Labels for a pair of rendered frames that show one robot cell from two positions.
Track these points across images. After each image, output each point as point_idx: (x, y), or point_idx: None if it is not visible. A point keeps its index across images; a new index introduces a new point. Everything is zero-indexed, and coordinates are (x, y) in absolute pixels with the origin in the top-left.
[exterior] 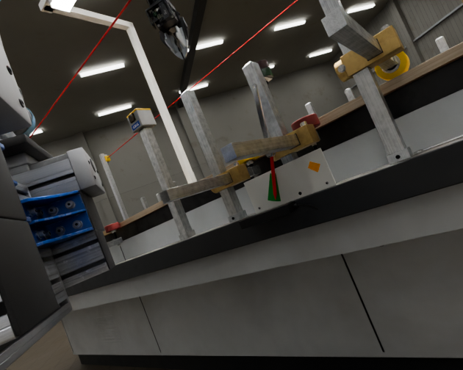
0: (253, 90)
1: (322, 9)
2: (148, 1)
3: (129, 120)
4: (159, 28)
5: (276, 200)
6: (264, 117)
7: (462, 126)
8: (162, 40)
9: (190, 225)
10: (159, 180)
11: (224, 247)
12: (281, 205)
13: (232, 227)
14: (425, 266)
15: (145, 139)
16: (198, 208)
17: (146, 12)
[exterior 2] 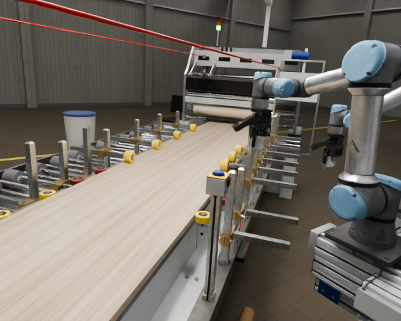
0: (256, 187)
1: (252, 159)
2: (270, 120)
3: (229, 184)
4: (264, 136)
5: (237, 242)
6: (242, 197)
7: None
8: (255, 139)
9: (142, 306)
10: (216, 245)
11: (228, 284)
12: (247, 243)
13: (232, 267)
14: None
15: (221, 204)
16: (153, 278)
17: (270, 126)
